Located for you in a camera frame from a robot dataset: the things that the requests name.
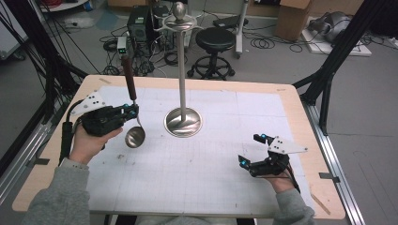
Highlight black round stool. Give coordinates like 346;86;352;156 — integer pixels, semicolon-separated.
187;26;237;81

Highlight white grid mat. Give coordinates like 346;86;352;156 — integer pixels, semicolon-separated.
83;85;315;217

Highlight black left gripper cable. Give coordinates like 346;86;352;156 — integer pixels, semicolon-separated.
58;98;84;167

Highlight steel utensil stand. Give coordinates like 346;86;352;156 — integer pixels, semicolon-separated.
154;1;204;139

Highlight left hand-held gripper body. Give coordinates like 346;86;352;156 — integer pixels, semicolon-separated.
69;90;128;138

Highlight person's right hand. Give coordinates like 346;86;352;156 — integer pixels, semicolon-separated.
270;172;297;194

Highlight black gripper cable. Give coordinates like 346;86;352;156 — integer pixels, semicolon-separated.
58;98;84;167
283;162;301;193

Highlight steel ladle with brown handle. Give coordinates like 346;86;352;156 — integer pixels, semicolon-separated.
121;53;146;149

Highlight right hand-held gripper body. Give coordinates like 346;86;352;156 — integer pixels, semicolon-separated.
249;136;309;178

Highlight white device with green light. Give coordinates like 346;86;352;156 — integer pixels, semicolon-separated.
116;36;129;54

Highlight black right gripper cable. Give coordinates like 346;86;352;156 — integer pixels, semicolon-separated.
283;162;301;193

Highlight black metal frame post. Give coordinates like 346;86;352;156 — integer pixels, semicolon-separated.
292;0;388;135
0;0;88;126

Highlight coiled black floor cable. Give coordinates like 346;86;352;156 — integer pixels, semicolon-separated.
250;32;304;54

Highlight grey bag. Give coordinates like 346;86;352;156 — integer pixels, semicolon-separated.
308;11;353;43

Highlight tall open cardboard box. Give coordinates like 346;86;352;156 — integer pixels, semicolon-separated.
275;0;317;42

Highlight person's left hand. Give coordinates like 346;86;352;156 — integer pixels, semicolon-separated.
69;126;125;166

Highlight black computer tower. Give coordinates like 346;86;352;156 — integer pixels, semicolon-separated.
126;5;151;43

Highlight tangle of black floor cables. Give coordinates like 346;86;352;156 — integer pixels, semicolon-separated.
99;26;177;78

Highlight aluminium rail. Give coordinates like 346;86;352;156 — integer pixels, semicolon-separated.
301;101;365;225
0;102;69;204

